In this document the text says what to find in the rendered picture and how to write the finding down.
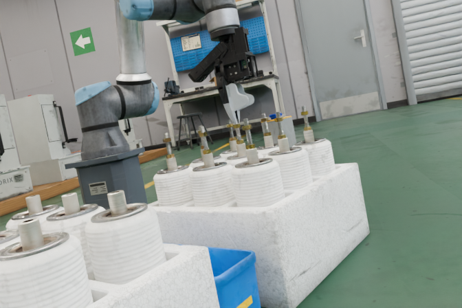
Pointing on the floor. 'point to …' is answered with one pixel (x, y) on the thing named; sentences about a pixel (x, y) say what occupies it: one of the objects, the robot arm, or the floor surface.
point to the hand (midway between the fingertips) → (233, 118)
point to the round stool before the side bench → (190, 129)
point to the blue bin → (235, 277)
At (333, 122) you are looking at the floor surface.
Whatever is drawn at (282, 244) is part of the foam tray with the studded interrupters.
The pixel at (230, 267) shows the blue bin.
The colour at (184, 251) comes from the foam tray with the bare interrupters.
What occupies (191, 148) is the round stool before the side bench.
